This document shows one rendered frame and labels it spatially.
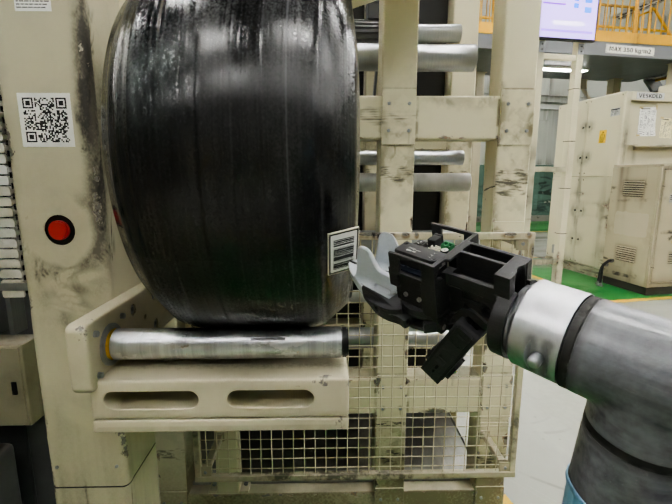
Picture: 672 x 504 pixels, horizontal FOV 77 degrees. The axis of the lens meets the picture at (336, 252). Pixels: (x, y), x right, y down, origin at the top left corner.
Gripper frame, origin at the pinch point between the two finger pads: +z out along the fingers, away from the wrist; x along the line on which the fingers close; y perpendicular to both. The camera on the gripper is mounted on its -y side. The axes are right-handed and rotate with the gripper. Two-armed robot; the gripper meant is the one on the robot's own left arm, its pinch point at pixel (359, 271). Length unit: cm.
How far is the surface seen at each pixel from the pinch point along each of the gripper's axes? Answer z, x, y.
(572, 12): 143, -412, -5
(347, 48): 5.3, -8.2, 23.6
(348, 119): 2.4, -4.1, 16.9
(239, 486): 64, 11, -99
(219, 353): 16.1, 14.5, -11.5
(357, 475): 29, -12, -85
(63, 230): 39.5, 22.6, 6.0
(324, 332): 7.6, 2.0, -12.0
